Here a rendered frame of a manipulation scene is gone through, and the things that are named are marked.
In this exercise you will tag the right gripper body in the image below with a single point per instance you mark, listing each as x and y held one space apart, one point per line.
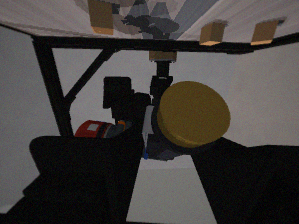
121 107

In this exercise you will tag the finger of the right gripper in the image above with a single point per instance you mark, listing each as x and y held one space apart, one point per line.
114 93

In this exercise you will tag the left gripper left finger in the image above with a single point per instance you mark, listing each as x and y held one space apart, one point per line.
118 160

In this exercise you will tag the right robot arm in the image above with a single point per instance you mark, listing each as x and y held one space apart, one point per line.
158 85

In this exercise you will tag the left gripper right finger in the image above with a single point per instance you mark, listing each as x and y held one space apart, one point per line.
234 176

